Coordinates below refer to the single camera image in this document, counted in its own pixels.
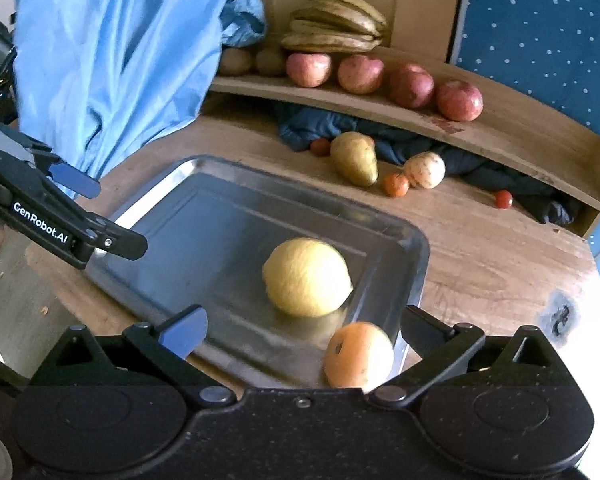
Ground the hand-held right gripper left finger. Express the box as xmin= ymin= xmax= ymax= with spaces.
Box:
xmin=30 ymin=305 xmax=238 ymax=408

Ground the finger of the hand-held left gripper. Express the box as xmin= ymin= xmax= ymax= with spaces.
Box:
xmin=0 ymin=124 xmax=102 ymax=200
xmin=0 ymin=149 xmax=149 ymax=269

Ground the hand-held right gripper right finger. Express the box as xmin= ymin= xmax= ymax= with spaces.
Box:
xmin=369 ymin=305 xmax=576 ymax=408

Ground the large orange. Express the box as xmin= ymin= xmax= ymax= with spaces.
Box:
xmin=324 ymin=321 xmax=396 ymax=390

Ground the metal tray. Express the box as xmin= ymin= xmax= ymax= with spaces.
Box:
xmin=82 ymin=155 xmax=431 ymax=391

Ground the yellow lemon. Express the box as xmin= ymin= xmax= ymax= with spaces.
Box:
xmin=261 ymin=237 xmax=354 ymax=318

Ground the small tangerine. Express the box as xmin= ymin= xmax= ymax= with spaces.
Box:
xmin=384 ymin=172 xmax=410 ymax=197

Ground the green yellow pear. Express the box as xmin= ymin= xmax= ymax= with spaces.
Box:
xmin=330 ymin=131 xmax=379 ymax=187

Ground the light blue garment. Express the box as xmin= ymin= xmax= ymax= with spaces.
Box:
xmin=12 ymin=0 xmax=236 ymax=181

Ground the pale yellow striped fruit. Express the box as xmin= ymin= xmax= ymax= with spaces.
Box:
xmin=402 ymin=151 xmax=447 ymax=190

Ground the brown kiwi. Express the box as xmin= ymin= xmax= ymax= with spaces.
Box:
xmin=255 ymin=46 xmax=288 ymax=77
xmin=217 ymin=47 xmax=255 ymax=76

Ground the wooden curved shelf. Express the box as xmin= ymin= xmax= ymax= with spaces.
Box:
xmin=207 ymin=45 xmax=600 ymax=238

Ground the dark blue cloth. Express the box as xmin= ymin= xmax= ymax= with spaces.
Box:
xmin=277 ymin=102 xmax=581 ymax=226

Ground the red apple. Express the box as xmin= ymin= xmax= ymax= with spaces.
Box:
xmin=286 ymin=51 xmax=333 ymax=88
xmin=337 ymin=55 xmax=385 ymax=95
xmin=436 ymin=79 xmax=484 ymax=122
xmin=386 ymin=64 xmax=436 ymax=110

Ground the blue plastic bag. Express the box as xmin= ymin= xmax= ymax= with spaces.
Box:
xmin=220 ymin=0 xmax=268 ymax=48

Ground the bunch of bananas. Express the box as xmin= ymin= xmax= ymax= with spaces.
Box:
xmin=280 ymin=0 xmax=388 ymax=55

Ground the wooden back panel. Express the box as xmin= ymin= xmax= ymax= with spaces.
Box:
xmin=245 ymin=0 xmax=468 ymax=63

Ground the blue white-dotted board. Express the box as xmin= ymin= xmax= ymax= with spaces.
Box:
xmin=452 ymin=0 xmax=600 ymax=281

